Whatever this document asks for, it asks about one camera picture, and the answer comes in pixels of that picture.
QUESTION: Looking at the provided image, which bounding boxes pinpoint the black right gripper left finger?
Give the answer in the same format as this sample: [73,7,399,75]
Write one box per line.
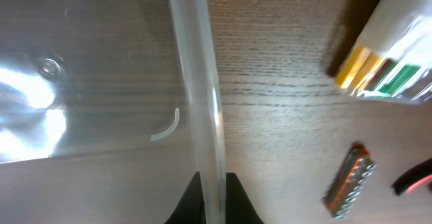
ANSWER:
[165,171,205,224]

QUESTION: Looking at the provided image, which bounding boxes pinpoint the clear box of coloured bits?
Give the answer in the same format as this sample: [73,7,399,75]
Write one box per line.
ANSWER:
[335,0,431,104]

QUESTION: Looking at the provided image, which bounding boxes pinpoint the orange socket bit rail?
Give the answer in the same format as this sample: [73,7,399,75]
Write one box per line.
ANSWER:
[323,142,377,221]

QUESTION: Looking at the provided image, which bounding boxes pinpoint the red handled cutting pliers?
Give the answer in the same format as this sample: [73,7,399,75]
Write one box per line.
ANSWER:
[391,159,431,196]

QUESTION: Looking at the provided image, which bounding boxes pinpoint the clear plastic container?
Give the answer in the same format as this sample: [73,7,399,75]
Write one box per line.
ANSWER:
[1,0,226,223]

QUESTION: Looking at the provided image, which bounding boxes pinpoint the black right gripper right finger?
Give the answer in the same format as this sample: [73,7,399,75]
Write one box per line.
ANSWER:
[225,172,264,224]

